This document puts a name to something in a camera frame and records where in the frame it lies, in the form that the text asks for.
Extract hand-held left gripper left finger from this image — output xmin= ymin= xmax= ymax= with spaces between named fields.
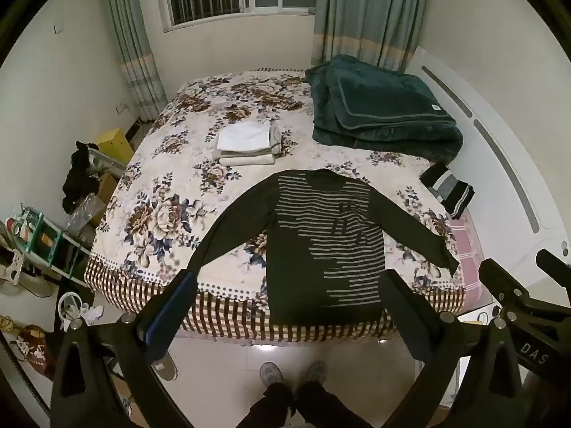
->
xmin=51 ymin=270 xmax=199 ymax=428

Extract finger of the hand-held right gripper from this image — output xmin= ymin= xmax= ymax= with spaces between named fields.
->
xmin=535 ymin=249 xmax=571 ymax=279
xmin=478 ymin=258 xmax=571 ymax=324

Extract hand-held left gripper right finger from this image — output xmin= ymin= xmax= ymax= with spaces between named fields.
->
xmin=379 ymin=270 xmax=526 ymax=428

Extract dark striped sweater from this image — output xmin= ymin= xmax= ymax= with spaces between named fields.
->
xmin=187 ymin=169 xmax=460 ymax=325

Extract pink checked cloth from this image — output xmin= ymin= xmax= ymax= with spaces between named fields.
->
xmin=450 ymin=212 xmax=485 ymax=309

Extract grey slipper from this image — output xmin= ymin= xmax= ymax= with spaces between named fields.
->
xmin=151 ymin=351 xmax=179 ymax=383

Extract folded black grey striped garment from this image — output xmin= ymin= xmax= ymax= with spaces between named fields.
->
xmin=419 ymin=163 xmax=476 ymax=219

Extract person's right shoe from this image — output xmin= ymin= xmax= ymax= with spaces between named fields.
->
xmin=305 ymin=361 xmax=328 ymax=385

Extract person's shoe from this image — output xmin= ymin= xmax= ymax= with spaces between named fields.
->
xmin=305 ymin=361 xmax=328 ymax=385
xmin=259 ymin=362 xmax=285 ymax=387

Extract white headset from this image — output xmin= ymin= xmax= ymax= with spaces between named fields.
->
xmin=57 ymin=292 xmax=85 ymax=331

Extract person's left shoe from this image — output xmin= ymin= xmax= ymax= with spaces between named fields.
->
xmin=259 ymin=362 xmax=285 ymax=387

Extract person's right leg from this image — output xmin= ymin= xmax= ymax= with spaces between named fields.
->
xmin=296 ymin=381 xmax=372 ymax=428

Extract person's leg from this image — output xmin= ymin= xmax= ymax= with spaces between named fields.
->
xmin=296 ymin=381 xmax=372 ymax=428
xmin=236 ymin=382 xmax=296 ymax=428

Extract person's left leg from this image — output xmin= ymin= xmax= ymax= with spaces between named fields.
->
xmin=236 ymin=382 xmax=296 ymax=428

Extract clear plastic bag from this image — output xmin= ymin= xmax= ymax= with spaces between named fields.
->
xmin=66 ymin=193 xmax=106 ymax=238

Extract red bag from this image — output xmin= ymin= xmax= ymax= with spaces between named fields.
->
xmin=10 ymin=325 xmax=57 ymax=378

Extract teal storage rack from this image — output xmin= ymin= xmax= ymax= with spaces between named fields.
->
xmin=12 ymin=207 xmax=93 ymax=287

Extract bed with floral cover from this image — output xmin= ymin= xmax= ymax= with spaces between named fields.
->
xmin=85 ymin=68 xmax=485 ymax=344

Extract white headboard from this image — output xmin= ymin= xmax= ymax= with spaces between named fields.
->
xmin=411 ymin=47 xmax=571 ymax=277

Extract black cloth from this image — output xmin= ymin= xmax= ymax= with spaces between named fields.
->
xmin=61 ymin=141 xmax=100 ymax=213

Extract folded cream garment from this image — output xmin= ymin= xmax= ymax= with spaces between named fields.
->
xmin=219 ymin=153 xmax=276 ymax=167

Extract yellow box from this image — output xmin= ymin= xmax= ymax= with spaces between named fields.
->
xmin=97 ymin=128 xmax=135 ymax=164

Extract folded white shirt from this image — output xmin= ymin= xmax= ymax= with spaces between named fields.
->
xmin=217 ymin=120 xmax=273 ymax=152

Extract folded beige garment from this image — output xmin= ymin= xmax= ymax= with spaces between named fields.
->
xmin=213 ymin=124 xmax=283 ymax=160

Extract dark green blanket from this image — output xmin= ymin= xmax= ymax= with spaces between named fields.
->
xmin=304 ymin=54 xmax=465 ymax=163

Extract narrow green curtain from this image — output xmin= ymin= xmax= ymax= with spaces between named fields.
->
xmin=105 ymin=0 xmax=169 ymax=122

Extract wide green curtain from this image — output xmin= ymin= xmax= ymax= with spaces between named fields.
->
xmin=310 ymin=0 xmax=431 ymax=73

